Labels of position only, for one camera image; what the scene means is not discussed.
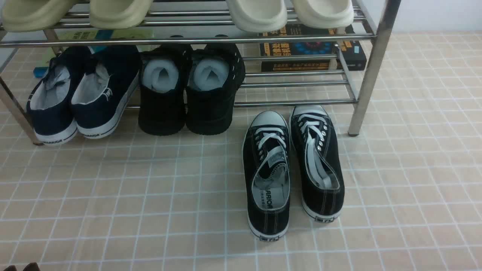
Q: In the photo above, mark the navy slip-on shoe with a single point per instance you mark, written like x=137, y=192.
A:
x=48, y=105
x=109, y=80

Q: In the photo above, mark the stainless steel shoe rack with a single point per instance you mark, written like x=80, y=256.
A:
x=359, y=98

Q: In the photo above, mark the black canvas sneaker left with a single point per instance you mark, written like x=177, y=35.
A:
x=266, y=165

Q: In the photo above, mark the black canvas sneaker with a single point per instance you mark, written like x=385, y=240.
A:
x=266, y=165
x=315, y=143

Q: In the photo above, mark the black mesh shoe right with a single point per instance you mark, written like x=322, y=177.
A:
x=217, y=72

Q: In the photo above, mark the black mesh shoe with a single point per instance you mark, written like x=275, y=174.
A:
x=162, y=85
x=217, y=72

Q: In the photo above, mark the black mesh shoe left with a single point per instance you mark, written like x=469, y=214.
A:
x=162, y=85

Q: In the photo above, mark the black canvas sneaker right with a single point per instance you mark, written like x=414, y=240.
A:
x=315, y=143

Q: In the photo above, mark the cream foam slipper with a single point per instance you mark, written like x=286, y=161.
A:
x=324, y=14
x=258, y=16

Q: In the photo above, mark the black book with orange text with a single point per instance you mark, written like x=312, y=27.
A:
x=297, y=52

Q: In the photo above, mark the cream foam slipper far right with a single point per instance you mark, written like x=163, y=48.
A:
x=324, y=14

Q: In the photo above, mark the green and blue book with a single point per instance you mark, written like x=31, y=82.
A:
x=77, y=35

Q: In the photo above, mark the beige foam slipper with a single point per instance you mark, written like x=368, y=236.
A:
x=33, y=15
x=118, y=14

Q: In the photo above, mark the beige foam slipper far left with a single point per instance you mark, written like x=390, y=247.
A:
x=33, y=15

